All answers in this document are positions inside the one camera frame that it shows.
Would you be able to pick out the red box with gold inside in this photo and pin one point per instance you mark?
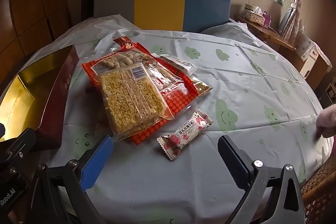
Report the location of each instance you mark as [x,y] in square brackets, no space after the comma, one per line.
[52,108]

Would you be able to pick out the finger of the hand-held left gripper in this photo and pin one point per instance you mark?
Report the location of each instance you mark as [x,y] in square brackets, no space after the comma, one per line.
[2,132]
[21,141]

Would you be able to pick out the wicker chair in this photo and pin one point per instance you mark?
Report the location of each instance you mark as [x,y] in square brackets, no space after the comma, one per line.
[320,195]

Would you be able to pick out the white cabinet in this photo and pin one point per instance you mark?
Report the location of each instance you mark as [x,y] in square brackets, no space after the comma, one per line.
[312,64]

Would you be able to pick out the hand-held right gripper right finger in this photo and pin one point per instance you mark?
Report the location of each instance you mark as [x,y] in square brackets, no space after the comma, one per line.
[233,158]

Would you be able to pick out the white snack packet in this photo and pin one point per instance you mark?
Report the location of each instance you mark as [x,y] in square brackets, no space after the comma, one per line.
[176,64]

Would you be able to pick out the orange checked snack bag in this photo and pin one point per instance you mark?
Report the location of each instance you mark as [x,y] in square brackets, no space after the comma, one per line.
[128,44]
[173,98]

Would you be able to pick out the clear bag of rice cakes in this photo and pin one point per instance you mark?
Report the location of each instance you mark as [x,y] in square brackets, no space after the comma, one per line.
[126,98]

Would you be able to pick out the woven tissue box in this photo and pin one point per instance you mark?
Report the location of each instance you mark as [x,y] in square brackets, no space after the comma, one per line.
[253,15]

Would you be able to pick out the rose print candy packet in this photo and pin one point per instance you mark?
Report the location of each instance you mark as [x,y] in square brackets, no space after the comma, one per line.
[186,132]

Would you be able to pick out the wooden side table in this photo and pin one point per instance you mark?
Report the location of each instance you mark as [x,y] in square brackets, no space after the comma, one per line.
[270,36]

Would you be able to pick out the purple box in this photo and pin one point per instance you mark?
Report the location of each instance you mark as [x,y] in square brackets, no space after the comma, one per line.
[267,20]

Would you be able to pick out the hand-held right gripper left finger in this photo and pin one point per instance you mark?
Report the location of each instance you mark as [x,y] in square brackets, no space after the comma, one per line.
[97,161]

